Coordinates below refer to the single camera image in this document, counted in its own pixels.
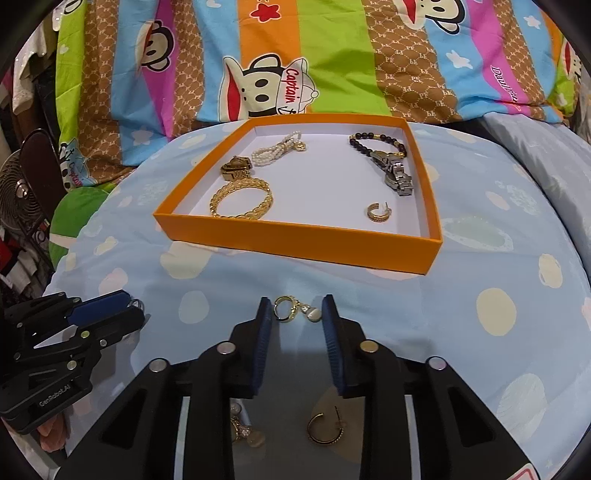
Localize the small gold hoop earring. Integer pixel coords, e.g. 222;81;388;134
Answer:
366;202;393;223

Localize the silver wrist watch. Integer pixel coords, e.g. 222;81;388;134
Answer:
370;150;414;196

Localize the orange shallow jewelry box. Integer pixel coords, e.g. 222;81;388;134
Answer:
153;114;443;275

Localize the person's left hand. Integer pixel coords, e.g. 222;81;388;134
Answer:
37;412;69;453

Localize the green plush cushion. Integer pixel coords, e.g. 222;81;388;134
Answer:
48;183;115;269

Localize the black electric fan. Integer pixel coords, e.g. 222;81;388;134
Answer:
0;150;46;238

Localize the light blue planet pillow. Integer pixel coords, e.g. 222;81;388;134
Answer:
49;125;590;479

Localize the gold pendant hoop earring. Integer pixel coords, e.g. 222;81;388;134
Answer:
273;295;322;323

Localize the gold braided bangle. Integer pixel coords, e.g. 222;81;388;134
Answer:
209;178;273;220

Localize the colorful monkey cartoon quilt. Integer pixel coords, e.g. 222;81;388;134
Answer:
56;0;581;189

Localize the pale blue floral blanket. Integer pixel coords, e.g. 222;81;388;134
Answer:
479;68;591;278

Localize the gold chunky ring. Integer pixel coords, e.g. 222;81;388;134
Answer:
219;155;254;182

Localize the white pearl bracelet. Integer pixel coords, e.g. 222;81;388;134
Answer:
250;131;308;167

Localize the black bead bracelet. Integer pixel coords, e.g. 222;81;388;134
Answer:
348;131;409;160

